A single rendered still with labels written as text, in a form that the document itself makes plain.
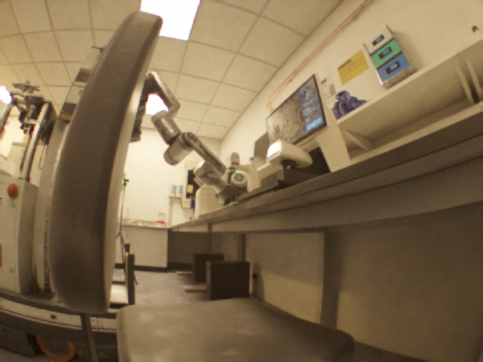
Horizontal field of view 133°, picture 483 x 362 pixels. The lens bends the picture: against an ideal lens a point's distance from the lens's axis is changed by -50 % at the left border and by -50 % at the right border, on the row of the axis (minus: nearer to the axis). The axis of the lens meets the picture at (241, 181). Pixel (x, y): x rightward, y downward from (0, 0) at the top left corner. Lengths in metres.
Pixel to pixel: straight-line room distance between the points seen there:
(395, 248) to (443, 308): 0.41
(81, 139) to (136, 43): 0.11
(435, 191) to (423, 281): 0.90
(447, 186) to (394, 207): 0.07
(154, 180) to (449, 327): 4.27
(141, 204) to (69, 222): 3.88
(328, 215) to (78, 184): 0.31
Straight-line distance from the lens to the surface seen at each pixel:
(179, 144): 0.92
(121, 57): 0.22
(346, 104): 1.23
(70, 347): 1.12
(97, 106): 0.18
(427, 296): 1.14
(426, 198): 0.25
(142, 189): 4.08
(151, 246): 3.41
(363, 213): 0.29
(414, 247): 1.11
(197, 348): 0.39
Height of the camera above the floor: 0.68
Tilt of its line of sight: 15 degrees up
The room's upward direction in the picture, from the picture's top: 1 degrees clockwise
